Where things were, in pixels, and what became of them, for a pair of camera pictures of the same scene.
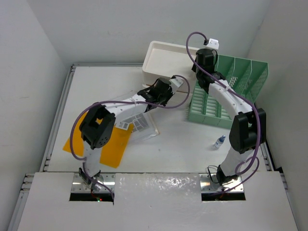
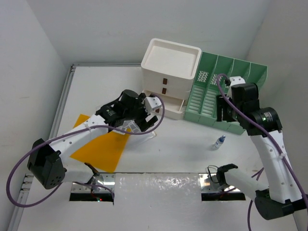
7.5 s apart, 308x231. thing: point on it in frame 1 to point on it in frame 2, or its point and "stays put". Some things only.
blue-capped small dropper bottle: x=219 y=141 stays put
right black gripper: x=193 y=68 to x=220 y=108
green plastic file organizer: x=247 y=76 stays put
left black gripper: x=170 y=92 to x=141 y=122
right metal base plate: x=209 y=183 stays put
